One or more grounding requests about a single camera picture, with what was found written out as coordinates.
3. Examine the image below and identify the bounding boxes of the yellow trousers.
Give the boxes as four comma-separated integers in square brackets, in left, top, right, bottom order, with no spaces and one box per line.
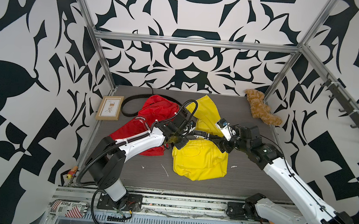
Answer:
[172,95,229,181]

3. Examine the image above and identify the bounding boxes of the small red yellow toy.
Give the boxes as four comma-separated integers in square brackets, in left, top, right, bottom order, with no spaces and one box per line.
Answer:
[66,166,78,180]

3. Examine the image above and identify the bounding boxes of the white cable duct strip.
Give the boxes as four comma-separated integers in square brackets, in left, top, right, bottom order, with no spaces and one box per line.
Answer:
[95,212,244,224]

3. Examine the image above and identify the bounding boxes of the brown teddy bear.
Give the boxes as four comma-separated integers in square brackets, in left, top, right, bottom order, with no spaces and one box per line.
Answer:
[245,89,283,127]

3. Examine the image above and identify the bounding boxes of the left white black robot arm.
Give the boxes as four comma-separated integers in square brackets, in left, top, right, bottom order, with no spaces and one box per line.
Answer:
[76,109,196,205]

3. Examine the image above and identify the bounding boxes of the red trousers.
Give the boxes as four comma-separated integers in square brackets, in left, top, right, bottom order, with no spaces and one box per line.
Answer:
[109,95,180,140]

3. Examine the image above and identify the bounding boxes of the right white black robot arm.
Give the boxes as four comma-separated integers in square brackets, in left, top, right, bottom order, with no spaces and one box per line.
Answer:
[216,119,353,224]

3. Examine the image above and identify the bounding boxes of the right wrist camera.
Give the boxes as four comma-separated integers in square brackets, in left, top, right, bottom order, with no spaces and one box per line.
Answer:
[216,119,236,141]

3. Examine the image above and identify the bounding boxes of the black leather belt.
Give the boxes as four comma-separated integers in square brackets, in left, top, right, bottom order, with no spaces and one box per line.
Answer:
[120,90,183,122]

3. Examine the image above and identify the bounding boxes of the left black corrugated cable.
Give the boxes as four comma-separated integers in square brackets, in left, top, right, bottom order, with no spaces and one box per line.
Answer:
[71,90,199,224]

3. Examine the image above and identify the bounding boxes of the red white printed box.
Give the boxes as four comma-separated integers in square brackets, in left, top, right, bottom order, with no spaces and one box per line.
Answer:
[50,200,89,218]

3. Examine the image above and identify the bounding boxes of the wooden framed picture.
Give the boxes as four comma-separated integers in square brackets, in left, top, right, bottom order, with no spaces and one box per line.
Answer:
[95,96,124,121]

